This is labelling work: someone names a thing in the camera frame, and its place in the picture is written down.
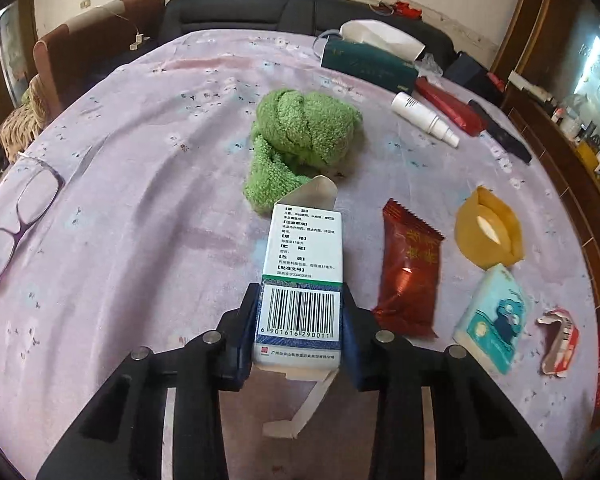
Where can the red ornament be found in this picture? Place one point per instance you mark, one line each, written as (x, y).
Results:
(409, 10)

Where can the woven beige throw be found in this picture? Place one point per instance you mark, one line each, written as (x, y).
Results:
(22, 125)

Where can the white spray bottle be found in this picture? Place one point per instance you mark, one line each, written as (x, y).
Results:
(420, 112)

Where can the white medicine box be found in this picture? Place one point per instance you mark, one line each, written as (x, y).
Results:
(300, 270)

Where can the crumpled red white wrapper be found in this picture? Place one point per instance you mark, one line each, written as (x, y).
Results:
(560, 345)

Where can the green fluffy towel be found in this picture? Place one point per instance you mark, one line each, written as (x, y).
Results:
(300, 130)

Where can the wooden glass door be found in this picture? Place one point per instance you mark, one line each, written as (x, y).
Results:
(12, 50)

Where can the red pouch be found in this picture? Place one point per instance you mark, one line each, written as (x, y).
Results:
(450, 105)

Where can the row of shelf clutter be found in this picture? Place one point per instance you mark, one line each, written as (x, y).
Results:
(580, 130)

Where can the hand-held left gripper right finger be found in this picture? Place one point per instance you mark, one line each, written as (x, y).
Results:
(352, 350)

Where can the black leather sofa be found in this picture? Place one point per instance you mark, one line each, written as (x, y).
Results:
(260, 12)

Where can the white tissue sheet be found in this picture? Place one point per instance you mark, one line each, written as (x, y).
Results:
(385, 37)

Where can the red candy wrapper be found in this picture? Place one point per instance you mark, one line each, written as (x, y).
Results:
(410, 270)

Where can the wooden cabinet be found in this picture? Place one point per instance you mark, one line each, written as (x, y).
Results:
(555, 160)

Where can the black paper bag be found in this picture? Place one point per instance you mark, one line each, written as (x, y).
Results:
(472, 72)

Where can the black toy pistol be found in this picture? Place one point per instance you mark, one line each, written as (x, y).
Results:
(500, 132)

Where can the brown armchair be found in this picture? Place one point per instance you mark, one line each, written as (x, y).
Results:
(90, 45)

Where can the teal tissue packet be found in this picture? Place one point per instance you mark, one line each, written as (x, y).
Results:
(492, 320)

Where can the purple frame glasses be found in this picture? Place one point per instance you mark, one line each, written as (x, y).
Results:
(50, 180)

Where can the green tissue box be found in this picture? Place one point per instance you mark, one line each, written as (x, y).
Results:
(370, 67)

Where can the etched glass wall panel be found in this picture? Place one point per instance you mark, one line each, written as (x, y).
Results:
(595, 70)

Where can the white charger plug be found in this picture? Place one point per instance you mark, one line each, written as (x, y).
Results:
(138, 41)

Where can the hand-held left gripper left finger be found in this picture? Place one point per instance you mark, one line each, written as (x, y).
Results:
(247, 330)

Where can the clear plastic bag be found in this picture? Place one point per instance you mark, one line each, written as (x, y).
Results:
(430, 65)

